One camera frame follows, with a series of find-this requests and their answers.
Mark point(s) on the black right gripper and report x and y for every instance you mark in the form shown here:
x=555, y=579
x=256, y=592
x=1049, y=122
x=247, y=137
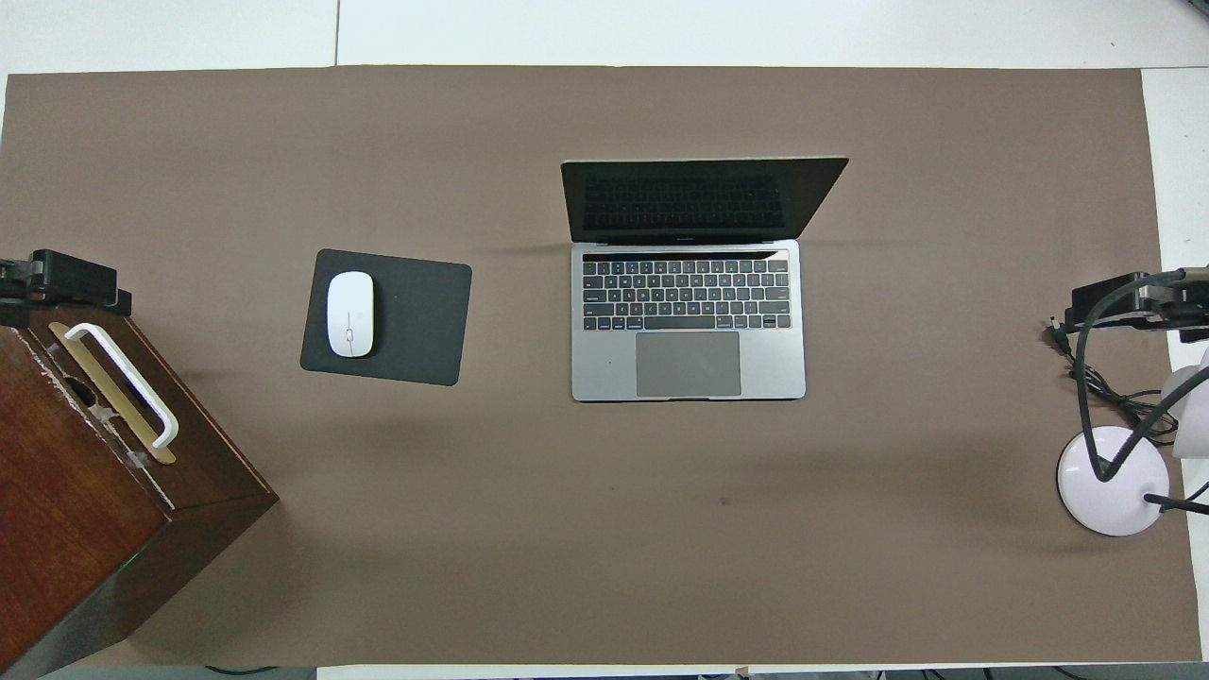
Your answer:
x=1192, y=307

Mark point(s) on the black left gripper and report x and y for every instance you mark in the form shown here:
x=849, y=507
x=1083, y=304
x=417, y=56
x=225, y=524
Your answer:
x=14, y=293

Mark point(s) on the grey aluminium laptop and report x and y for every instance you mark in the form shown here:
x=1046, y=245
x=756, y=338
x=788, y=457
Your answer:
x=689, y=364

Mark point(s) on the white desk lamp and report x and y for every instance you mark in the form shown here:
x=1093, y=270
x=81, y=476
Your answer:
x=1115, y=496

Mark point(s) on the dark brown wooden box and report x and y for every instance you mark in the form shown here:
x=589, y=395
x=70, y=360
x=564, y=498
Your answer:
x=66, y=510

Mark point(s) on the white computer mouse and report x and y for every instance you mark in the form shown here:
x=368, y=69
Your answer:
x=350, y=312

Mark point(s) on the black mouse pad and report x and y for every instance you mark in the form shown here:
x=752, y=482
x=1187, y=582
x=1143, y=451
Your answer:
x=420, y=321

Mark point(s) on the brown paper table mat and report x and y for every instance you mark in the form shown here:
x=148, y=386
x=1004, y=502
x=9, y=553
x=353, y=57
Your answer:
x=604, y=529

